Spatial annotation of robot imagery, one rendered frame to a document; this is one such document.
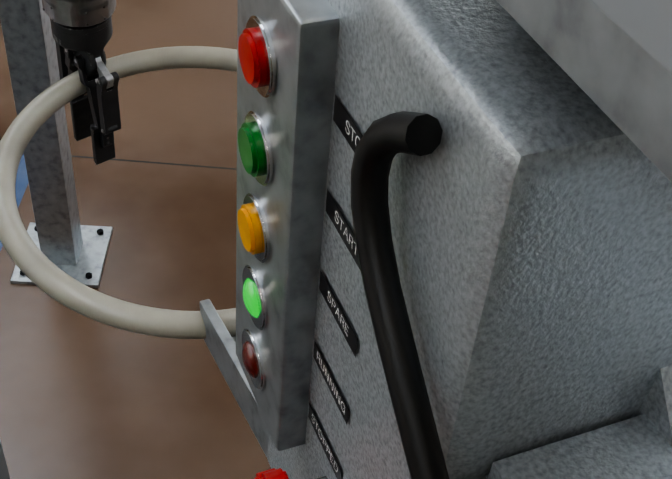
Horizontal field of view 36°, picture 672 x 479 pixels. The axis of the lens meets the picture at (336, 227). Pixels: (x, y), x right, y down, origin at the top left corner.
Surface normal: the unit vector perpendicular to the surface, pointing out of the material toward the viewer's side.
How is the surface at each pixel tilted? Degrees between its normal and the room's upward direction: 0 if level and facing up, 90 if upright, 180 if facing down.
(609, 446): 4
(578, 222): 90
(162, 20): 0
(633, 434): 4
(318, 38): 90
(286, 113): 90
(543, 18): 90
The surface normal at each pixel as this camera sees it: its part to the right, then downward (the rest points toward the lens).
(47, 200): 0.00, 0.68
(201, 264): 0.07, -0.74
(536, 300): 0.37, 0.64
